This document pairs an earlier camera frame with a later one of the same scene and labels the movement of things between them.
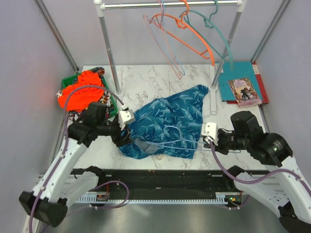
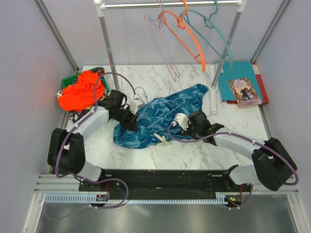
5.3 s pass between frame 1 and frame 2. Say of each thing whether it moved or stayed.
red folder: stayed
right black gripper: moved
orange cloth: stayed
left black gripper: moved
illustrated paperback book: stayed
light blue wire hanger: moved
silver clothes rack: stayed
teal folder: stayed
